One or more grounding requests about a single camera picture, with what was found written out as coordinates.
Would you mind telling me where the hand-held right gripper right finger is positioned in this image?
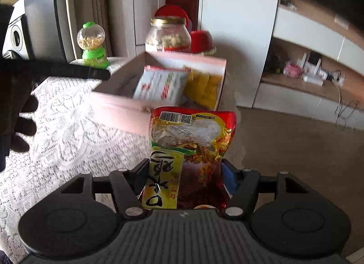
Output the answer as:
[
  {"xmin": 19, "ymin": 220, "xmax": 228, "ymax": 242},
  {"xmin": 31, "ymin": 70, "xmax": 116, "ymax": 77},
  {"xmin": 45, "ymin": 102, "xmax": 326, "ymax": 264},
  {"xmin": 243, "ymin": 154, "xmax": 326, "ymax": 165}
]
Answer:
[{"xmin": 221, "ymin": 158, "xmax": 312, "ymax": 219}]

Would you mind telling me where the white power strip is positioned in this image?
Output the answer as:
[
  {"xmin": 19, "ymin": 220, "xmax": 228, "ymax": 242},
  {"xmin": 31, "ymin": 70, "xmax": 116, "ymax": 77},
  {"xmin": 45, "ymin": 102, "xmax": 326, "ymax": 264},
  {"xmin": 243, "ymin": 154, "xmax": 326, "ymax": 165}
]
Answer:
[{"xmin": 302, "ymin": 73, "xmax": 325, "ymax": 87}]

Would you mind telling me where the white and red snack packet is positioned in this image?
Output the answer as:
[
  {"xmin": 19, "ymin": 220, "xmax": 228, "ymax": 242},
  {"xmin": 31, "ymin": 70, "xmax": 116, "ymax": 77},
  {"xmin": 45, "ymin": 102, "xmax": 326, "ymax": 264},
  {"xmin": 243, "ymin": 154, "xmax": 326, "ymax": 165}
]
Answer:
[{"xmin": 133, "ymin": 66, "xmax": 190, "ymax": 108}]

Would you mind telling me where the pink toy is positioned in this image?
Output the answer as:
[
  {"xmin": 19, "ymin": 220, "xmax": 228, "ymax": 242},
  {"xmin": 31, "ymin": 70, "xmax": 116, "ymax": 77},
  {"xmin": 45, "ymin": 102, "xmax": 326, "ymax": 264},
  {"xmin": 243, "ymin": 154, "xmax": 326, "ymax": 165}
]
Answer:
[{"xmin": 284, "ymin": 63, "xmax": 302, "ymax": 78}]

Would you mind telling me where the pink cardboard box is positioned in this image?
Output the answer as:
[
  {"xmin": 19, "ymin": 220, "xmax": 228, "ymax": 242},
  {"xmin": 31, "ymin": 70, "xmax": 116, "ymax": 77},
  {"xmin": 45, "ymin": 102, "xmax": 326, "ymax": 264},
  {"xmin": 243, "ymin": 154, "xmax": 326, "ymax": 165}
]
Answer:
[{"xmin": 91, "ymin": 51, "xmax": 227, "ymax": 136}]

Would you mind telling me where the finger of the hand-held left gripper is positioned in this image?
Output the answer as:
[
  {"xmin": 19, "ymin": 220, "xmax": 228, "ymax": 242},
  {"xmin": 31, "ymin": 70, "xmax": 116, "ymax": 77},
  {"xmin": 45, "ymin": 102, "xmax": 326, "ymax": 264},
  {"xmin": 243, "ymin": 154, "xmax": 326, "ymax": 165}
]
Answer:
[{"xmin": 34, "ymin": 60, "xmax": 111, "ymax": 82}]

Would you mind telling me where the white speaker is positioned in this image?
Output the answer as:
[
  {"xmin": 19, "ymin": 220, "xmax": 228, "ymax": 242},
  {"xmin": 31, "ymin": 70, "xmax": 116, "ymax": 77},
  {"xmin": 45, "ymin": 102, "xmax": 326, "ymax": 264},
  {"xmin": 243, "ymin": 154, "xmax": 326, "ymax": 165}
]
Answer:
[{"xmin": 2, "ymin": 0, "xmax": 32, "ymax": 60}]

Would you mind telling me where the white television cabinet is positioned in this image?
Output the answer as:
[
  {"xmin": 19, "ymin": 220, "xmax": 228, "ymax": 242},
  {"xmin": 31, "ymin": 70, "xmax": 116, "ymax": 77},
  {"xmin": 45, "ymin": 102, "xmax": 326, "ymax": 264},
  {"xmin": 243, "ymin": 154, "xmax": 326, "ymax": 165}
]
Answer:
[{"xmin": 253, "ymin": 5, "xmax": 364, "ymax": 118}]

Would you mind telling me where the white lace tablecloth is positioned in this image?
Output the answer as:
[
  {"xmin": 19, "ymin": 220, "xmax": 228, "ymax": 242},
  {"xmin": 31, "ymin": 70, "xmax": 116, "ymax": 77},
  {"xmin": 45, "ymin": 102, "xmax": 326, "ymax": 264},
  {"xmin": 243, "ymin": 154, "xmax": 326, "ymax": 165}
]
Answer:
[{"xmin": 0, "ymin": 56, "xmax": 160, "ymax": 264}]

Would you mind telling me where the glass jar with gold lid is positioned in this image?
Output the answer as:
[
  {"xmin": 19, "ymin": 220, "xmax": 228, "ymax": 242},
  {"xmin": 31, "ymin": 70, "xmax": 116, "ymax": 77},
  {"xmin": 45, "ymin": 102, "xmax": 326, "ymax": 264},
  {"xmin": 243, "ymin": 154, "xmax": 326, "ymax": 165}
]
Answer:
[{"xmin": 145, "ymin": 18, "xmax": 192, "ymax": 53}]

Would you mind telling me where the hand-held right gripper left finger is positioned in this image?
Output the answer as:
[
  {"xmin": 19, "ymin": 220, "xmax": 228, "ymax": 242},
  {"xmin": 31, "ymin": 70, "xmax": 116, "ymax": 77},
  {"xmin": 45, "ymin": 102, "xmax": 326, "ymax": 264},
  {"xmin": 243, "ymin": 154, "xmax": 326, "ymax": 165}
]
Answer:
[{"xmin": 60, "ymin": 158, "xmax": 150, "ymax": 219}]

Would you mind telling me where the red lidded bin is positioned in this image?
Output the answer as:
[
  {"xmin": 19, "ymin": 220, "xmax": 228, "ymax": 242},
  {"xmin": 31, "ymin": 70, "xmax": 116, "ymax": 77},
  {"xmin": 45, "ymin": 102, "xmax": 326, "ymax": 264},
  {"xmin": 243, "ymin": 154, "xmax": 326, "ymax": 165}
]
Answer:
[{"xmin": 154, "ymin": 5, "xmax": 217, "ymax": 55}]

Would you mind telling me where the black cable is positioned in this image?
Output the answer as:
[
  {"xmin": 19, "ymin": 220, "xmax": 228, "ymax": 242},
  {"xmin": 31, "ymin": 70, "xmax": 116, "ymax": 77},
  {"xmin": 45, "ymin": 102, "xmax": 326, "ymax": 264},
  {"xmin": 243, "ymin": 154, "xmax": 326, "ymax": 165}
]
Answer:
[{"xmin": 335, "ymin": 76, "xmax": 359, "ymax": 128}]

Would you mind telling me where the person's left hand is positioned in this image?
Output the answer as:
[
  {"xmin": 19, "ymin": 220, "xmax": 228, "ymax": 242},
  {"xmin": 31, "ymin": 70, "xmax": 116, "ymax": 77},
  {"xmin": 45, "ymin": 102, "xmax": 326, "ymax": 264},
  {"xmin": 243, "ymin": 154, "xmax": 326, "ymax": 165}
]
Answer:
[{"xmin": 0, "ymin": 80, "xmax": 39, "ymax": 171}]

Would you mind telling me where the red snack bag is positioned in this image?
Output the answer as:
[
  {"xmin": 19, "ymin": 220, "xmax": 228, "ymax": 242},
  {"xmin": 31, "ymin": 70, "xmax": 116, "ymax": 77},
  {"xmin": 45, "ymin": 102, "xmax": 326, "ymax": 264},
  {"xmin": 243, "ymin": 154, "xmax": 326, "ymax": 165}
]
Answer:
[{"xmin": 141, "ymin": 107, "xmax": 237, "ymax": 210}]

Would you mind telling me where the green candy dispenser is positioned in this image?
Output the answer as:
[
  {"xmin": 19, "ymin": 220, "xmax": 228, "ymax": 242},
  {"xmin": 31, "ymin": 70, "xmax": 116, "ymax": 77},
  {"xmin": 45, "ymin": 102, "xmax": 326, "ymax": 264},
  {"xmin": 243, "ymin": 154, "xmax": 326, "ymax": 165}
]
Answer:
[{"xmin": 77, "ymin": 21, "xmax": 110, "ymax": 68}]

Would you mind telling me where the beige curtain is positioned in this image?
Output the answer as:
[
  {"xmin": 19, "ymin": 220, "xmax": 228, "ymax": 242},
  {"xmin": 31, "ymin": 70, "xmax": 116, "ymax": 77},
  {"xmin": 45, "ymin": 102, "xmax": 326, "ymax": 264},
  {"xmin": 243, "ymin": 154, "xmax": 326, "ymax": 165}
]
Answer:
[{"xmin": 88, "ymin": 0, "xmax": 114, "ymax": 57}]

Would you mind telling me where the yellow snack packet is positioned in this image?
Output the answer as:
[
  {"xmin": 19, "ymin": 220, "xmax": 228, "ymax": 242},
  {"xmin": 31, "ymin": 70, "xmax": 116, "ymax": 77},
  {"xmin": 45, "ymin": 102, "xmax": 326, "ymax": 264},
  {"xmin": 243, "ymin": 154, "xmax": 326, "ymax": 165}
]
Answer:
[{"xmin": 183, "ymin": 66, "xmax": 224, "ymax": 109}]

